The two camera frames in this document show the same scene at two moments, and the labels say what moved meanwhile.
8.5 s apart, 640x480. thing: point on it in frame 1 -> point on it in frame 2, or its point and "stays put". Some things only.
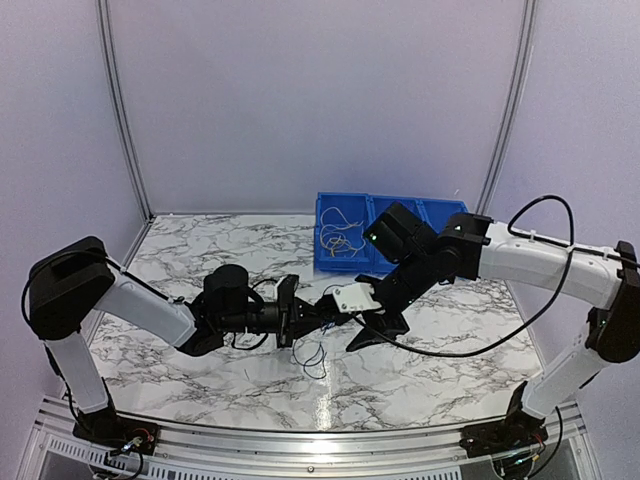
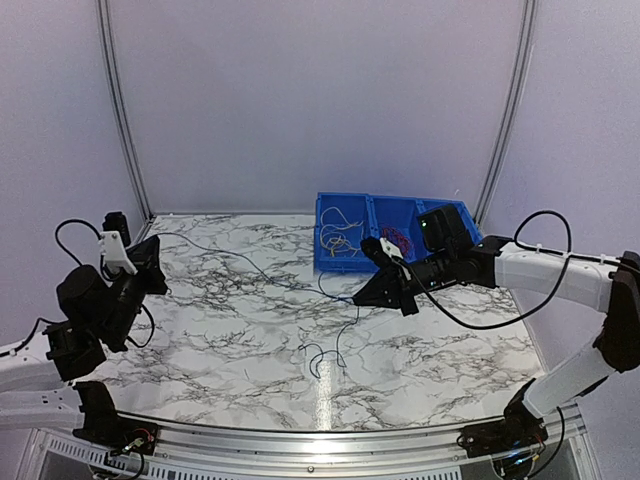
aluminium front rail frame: x=573 y=449 stays put
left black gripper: x=293 y=325 -> x=146 y=256
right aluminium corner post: x=528 y=34 stays put
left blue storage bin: x=340 y=241 stays put
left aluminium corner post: x=121 y=108 stays put
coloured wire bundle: x=325 y=326 -> x=285 y=285
